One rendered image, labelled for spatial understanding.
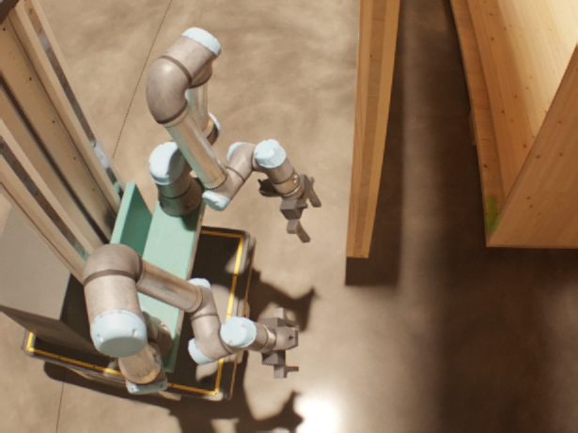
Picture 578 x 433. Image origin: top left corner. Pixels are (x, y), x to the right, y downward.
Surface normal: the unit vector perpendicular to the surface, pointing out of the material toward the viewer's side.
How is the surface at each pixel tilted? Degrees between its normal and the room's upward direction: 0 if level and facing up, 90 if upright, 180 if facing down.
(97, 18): 0
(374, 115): 88
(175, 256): 0
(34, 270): 0
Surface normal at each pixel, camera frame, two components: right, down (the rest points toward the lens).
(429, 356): -0.04, -0.48
